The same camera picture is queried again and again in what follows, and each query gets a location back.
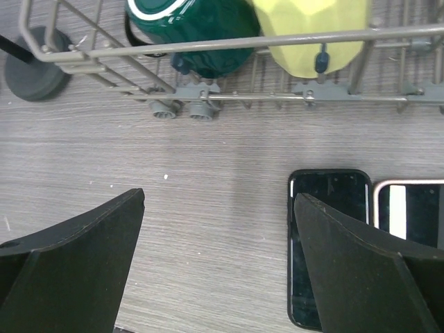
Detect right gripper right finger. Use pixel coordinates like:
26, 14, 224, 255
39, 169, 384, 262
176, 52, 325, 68
294, 194, 443, 332

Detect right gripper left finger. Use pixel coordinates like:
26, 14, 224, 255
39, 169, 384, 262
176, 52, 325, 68
1, 188, 145, 332

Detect pink case phone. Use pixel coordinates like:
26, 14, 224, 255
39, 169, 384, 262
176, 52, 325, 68
373, 179, 443, 250

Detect black case phone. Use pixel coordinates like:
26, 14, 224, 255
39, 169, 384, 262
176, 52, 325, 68
287, 169, 373, 332

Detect black round phone stand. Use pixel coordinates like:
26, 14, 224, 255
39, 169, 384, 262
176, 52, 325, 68
1, 36, 71, 102

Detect metal dish rack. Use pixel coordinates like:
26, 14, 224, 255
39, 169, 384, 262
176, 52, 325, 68
19, 1, 443, 119

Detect green mug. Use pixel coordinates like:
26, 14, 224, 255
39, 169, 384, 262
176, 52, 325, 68
126, 1, 260, 78

